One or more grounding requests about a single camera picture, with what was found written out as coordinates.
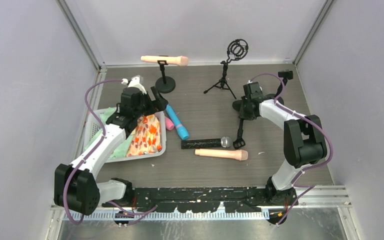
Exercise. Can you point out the black round base clip stand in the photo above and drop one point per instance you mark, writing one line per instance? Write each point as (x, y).
(164, 84)

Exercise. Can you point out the green patterned cloth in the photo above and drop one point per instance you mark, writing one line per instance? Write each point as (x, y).
(105, 142)

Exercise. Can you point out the beige microphone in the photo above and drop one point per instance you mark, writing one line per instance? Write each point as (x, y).
(239, 155)
(181, 61)

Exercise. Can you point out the orange patterned cloth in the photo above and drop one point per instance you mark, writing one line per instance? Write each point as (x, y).
(147, 137)

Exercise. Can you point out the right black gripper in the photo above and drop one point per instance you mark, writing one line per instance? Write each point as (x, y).
(242, 109)

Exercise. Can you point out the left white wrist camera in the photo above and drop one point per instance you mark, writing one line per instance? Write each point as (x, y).
(135, 82)

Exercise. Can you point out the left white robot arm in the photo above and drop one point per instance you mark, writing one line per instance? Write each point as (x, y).
(75, 185)

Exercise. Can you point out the pink toy microphone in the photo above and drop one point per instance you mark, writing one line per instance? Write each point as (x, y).
(169, 124)

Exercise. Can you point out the white plastic basket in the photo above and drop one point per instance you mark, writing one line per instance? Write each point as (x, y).
(91, 128)

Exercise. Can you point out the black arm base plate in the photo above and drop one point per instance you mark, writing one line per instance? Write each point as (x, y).
(248, 199)

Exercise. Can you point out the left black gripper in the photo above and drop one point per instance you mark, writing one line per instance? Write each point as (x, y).
(154, 103)

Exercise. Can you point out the black glitter microphone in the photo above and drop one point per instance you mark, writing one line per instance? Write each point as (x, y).
(224, 142)

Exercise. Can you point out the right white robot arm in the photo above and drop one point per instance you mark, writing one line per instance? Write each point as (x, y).
(303, 142)

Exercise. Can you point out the blue toy microphone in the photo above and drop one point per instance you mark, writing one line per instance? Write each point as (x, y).
(181, 130)

